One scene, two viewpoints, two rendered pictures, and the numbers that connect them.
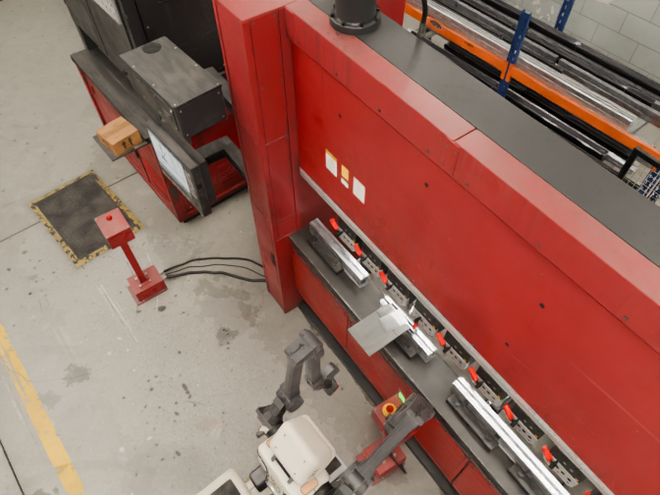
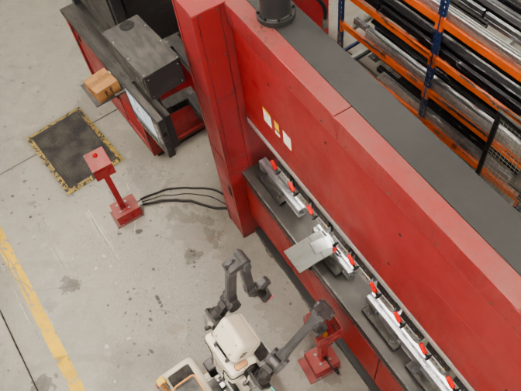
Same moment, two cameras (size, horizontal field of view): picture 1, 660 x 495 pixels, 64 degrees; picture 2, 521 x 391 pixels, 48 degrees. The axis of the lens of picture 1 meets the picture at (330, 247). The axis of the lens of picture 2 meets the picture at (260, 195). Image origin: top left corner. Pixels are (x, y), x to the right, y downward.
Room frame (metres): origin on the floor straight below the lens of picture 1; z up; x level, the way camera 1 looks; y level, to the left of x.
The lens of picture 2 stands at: (-0.45, -0.36, 4.21)
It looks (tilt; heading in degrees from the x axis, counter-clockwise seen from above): 56 degrees down; 12
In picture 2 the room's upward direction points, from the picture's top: 10 degrees counter-clockwise
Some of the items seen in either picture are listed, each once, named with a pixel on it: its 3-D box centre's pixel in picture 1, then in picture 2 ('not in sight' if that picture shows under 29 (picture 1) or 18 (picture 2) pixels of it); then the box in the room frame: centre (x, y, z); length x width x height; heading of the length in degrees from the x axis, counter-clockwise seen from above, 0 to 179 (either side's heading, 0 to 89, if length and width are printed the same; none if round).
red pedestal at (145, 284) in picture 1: (131, 257); (112, 187); (2.09, 1.39, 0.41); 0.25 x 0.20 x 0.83; 126
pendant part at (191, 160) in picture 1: (184, 165); (153, 116); (1.98, 0.77, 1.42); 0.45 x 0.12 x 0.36; 40
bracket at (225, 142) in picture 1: (226, 166); (189, 112); (2.22, 0.61, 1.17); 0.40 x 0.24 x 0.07; 36
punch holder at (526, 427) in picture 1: (530, 418); (415, 323); (0.69, -0.82, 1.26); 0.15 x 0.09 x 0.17; 36
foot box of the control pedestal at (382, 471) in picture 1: (380, 458); (319, 361); (0.84, -0.30, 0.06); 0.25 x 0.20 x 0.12; 121
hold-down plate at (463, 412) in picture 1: (471, 421); (381, 327); (0.79, -0.67, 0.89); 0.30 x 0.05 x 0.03; 36
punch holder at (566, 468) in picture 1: (570, 460); (441, 354); (0.53, -0.93, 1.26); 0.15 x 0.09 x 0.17; 36
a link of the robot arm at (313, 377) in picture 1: (312, 363); (246, 275); (0.87, 0.07, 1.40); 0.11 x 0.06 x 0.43; 39
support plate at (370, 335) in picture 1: (378, 329); (308, 251); (1.23, -0.25, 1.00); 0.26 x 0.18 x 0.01; 126
